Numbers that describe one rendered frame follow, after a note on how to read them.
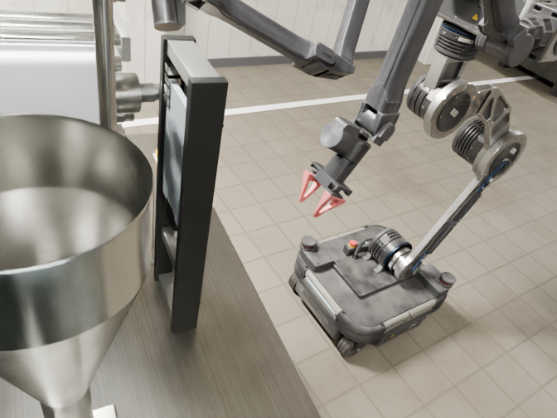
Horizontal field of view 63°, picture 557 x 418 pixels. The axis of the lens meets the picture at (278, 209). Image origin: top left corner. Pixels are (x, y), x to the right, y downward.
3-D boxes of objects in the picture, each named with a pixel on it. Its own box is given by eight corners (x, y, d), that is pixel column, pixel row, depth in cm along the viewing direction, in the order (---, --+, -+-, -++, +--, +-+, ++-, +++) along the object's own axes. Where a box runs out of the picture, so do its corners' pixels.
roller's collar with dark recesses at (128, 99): (141, 119, 75) (142, 83, 71) (103, 122, 72) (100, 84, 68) (133, 100, 79) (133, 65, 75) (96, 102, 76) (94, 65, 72)
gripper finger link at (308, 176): (302, 211, 104) (327, 179, 102) (286, 192, 108) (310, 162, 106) (320, 216, 109) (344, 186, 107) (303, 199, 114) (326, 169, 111)
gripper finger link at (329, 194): (311, 220, 102) (336, 187, 100) (293, 201, 107) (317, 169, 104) (327, 225, 107) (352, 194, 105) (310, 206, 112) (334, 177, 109)
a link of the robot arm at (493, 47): (540, 27, 106) (521, 19, 110) (515, 27, 101) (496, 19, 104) (520, 65, 112) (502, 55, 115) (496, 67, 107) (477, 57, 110)
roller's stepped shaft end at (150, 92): (176, 104, 77) (176, 87, 75) (139, 106, 75) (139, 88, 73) (171, 95, 79) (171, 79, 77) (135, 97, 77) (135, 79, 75)
